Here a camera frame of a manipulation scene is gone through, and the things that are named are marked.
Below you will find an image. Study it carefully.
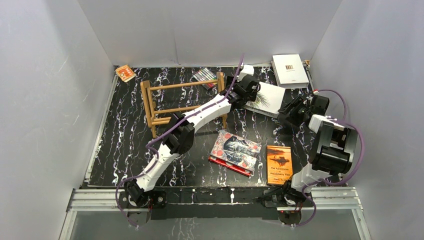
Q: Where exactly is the white palm leaf book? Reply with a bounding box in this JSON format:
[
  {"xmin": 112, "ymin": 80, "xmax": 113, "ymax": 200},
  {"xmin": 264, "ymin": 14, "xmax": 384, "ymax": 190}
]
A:
[{"xmin": 244, "ymin": 82, "xmax": 286, "ymax": 119}]

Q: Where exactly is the white book with brown bars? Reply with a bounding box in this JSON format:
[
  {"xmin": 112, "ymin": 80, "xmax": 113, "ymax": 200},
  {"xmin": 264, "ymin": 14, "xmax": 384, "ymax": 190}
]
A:
[{"xmin": 271, "ymin": 54, "xmax": 310, "ymax": 89}]

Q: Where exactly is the wooden book rack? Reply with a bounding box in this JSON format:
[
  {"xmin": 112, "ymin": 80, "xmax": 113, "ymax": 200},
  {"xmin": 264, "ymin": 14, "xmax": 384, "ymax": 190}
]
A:
[{"xmin": 140, "ymin": 71, "xmax": 229, "ymax": 139}]

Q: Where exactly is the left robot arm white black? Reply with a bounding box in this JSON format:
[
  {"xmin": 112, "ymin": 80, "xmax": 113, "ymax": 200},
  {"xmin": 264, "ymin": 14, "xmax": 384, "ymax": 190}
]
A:
[{"xmin": 121, "ymin": 75, "xmax": 261, "ymax": 208}]

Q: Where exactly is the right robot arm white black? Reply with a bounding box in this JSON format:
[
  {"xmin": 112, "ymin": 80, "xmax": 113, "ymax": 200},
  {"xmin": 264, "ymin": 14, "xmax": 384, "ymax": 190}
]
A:
[{"xmin": 278, "ymin": 94, "xmax": 358, "ymax": 207}]

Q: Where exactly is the pack of coloured markers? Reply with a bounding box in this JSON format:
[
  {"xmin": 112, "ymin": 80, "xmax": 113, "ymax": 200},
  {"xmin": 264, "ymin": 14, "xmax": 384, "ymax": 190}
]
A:
[{"xmin": 192, "ymin": 67, "xmax": 218, "ymax": 91}]

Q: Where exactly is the orange Huckleberry Finn book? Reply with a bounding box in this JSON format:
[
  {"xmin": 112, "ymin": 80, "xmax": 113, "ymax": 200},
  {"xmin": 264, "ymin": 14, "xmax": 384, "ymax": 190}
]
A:
[{"xmin": 266, "ymin": 145, "xmax": 293, "ymax": 186}]

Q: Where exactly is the floral patterned book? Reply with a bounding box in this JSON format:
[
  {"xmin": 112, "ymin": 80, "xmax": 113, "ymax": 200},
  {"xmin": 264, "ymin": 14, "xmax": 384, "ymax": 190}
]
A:
[{"xmin": 209, "ymin": 130, "xmax": 262, "ymax": 173}]

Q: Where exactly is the red book under floral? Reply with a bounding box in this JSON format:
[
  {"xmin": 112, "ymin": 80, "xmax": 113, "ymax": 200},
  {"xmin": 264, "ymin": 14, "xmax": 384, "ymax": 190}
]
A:
[{"xmin": 208, "ymin": 156, "xmax": 251, "ymax": 177}]

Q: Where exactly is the small orange card box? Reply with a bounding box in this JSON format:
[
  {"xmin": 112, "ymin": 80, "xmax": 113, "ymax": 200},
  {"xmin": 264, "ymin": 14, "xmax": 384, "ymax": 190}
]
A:
[{"xmin": 115, "ymin": 64, "xmax": 136, "ymax": 83}]

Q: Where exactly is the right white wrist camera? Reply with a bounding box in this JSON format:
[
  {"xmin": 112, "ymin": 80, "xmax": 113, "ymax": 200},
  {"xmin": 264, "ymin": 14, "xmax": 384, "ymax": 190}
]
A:
[{"xmin": 303, "ymin": 89, "xmax": 319, "ymax": 105}]

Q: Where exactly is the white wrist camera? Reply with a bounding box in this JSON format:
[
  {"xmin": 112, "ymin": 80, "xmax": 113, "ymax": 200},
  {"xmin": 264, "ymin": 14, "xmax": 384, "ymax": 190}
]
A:
[
  {"xmin": 303, "ymin": 89, "xmax": 319, "ymax": 105},
  {"xmin": 237, "ymin": 64, "xmax": 254, "ymax": 82}
]

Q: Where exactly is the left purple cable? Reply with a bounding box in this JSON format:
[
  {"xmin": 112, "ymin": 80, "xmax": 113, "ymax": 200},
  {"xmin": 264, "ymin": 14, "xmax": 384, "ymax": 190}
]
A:
[{"xmin": 114, "ymin": 52, "xmax": 246, "ymax": 229}]

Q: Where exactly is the purple cable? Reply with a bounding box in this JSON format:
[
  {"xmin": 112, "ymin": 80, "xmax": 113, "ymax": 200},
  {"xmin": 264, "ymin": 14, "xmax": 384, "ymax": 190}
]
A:
[
  {"xmin": 114, "ymin": 52, "xmax": 246, "ymax": 229},
  {"xmin": 291, "ymin": 88, "xmax": 366, "ymax": 228}
]

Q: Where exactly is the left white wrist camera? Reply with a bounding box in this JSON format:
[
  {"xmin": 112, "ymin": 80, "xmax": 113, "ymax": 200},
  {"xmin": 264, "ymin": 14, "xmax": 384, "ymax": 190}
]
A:
[{"xmin": 237, "ymin": 64, "xmax": 254, "ymax": 82}]

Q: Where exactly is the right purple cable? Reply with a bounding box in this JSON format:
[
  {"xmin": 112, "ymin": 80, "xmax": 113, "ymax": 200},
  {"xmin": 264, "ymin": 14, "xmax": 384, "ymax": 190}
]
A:
[{"xmin": 291, "ymin": 88, "xmax": 366, "ymax": 228}]

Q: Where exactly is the aluminium frame rail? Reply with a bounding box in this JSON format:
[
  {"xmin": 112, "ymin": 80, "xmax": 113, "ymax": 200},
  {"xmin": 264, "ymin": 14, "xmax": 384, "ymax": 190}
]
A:
[{"xmin": 59, "ymin": 186, "xmax": 371, "ymax": 240}]

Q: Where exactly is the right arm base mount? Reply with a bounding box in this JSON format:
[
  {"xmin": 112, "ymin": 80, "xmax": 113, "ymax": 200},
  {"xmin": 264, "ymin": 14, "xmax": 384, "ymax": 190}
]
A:
[{"xmin": 256, "ymin": 186, "xmax": 312, "ymax": 227}]

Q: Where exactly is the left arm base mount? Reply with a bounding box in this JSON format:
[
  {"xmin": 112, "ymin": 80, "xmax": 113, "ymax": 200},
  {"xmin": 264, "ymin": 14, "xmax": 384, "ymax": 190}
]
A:
[{"xmin": 115, "ymin": 190, "xmax": 167, "ymax": 228}]

